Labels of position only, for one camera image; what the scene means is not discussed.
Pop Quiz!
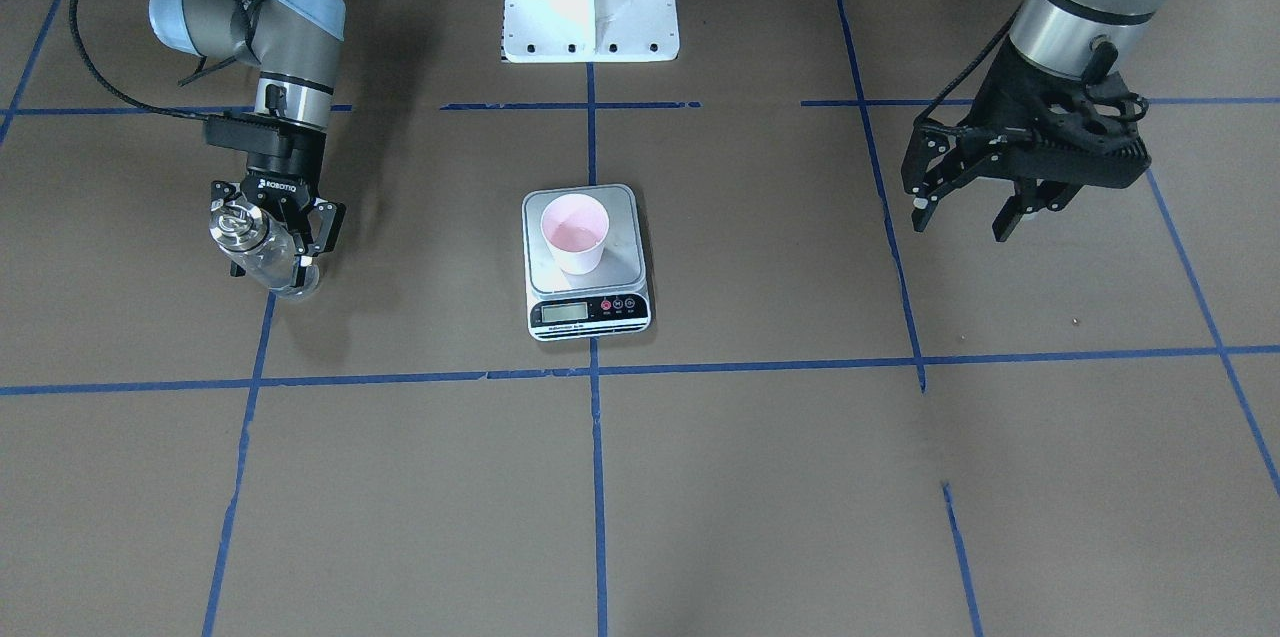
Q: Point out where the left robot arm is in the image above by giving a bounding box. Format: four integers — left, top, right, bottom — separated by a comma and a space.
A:
900, 0, 1165, 242

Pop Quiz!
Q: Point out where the pink paper cup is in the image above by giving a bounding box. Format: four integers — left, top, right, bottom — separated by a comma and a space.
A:
540, 192, 611, 274

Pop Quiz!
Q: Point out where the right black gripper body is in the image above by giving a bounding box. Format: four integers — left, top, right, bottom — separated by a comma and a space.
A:
239, 122, 326, 217

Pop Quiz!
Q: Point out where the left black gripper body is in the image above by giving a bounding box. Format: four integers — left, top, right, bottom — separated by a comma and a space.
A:
955, 43, 1091, 189

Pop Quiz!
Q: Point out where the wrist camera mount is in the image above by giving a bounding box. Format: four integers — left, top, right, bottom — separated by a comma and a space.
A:
1011, 37, 1151, 189
204, 113, 326, 159

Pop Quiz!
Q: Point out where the clear glass sauce bottle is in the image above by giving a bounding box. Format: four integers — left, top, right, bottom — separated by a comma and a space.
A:
234, 200, 320, 301

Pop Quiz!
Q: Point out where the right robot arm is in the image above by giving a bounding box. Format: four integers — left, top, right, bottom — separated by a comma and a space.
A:
148, 0, 346, 301

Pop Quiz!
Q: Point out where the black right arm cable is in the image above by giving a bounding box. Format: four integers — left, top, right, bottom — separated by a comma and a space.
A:
68, 0, 266, 118

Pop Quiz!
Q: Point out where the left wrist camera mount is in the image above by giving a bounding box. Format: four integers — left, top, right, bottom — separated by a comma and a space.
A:
1011, 37, 1151, 189

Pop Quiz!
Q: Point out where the silver kitchen scale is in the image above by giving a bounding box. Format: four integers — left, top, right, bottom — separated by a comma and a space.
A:
522, 183, 653, 342

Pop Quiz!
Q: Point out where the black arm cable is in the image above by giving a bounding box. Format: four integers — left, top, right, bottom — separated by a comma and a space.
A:
915, 6, 1021, 133
68, 0, 266, 118

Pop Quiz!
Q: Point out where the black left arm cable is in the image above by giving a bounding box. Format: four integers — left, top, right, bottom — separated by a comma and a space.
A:
915, 6, 1021, 133

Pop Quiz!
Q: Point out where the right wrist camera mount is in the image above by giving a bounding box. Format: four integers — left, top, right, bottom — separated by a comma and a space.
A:
204, 113, 326, 159

